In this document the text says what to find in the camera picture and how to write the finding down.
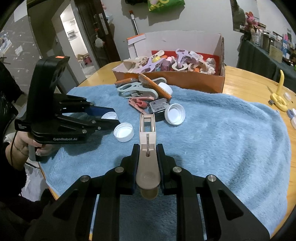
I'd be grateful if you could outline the cream large clothes peg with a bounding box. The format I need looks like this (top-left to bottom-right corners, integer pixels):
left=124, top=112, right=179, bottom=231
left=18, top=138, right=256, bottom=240
left=123, top=50, right=165, bottom=73

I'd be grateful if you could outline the yellow bottle cap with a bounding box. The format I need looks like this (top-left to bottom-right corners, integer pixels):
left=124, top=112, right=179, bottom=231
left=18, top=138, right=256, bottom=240
left=152, top=56, right=161, bottom=63

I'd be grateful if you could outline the green tote bag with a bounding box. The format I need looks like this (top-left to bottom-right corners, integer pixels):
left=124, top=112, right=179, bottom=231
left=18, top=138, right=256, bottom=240
left=147, top=0, right=185, bottom=13

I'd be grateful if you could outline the grey green large clip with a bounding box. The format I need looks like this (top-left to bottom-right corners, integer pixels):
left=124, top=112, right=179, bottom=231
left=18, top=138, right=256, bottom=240
left=116, top=81, right=159, bottom=99

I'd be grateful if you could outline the orange cardboard box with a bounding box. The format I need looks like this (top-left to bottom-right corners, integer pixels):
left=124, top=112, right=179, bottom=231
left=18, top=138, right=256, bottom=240
left=113, top=30, right=225, bottom=93

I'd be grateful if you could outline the person left hand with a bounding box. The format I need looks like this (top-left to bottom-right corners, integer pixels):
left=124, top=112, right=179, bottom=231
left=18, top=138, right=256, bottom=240
left=6, top=132, right=56, bottom=169

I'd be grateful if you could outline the purple nail polish bottle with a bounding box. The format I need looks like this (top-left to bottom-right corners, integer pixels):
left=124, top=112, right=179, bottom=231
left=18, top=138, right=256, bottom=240
left=161, top=57, right=173, bottom=71

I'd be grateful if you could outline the blue fluffy towel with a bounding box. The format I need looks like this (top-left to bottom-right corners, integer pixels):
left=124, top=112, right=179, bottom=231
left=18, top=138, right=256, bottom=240
left=41, top=85, right=291, bottom=233

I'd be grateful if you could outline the dark green side table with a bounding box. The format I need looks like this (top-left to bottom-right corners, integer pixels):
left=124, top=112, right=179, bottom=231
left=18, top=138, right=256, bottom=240
left=236, top=36, right=296, bottom=91

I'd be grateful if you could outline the orange handled tool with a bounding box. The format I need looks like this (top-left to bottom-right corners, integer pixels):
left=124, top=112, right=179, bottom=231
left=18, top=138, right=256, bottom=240
left=114, top=78, right=138, bottom=87

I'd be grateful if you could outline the small black box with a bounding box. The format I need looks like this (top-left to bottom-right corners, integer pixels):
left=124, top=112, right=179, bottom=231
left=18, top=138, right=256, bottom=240
left=149, top=98, right=170, bottom=122

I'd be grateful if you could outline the white jar lid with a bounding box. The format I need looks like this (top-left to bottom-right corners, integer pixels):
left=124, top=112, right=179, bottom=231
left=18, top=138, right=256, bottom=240
left=113, top=123, right=134, bottom=143

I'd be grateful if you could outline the pink small clothes peg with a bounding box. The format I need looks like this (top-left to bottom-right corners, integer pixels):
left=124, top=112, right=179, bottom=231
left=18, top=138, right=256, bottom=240
left=128, top=97, right=154, bottom=114

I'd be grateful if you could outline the pink plush toy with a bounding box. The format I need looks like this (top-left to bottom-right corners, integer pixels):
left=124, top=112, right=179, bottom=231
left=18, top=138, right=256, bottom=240
left=245, top=11, right=258, bottom=30

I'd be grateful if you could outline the lilac plastic clip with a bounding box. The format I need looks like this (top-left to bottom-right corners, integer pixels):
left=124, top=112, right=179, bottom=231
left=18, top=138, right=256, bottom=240
left=172, top=49, right=191, bottom=71

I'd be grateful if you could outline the yellow plastic clip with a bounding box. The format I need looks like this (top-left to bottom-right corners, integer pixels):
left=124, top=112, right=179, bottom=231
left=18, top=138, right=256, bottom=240
left=268, top=70, right=288, bottom=112

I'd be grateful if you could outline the beige clothes peg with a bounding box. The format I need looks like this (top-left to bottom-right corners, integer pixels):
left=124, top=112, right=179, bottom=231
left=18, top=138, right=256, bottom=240
left=136, top=114, right=161, bottom=200

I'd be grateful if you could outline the lilac bunny clip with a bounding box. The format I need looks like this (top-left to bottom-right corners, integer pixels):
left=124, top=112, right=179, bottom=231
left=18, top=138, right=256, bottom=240
left=132, top=57, right=162, bottom=74

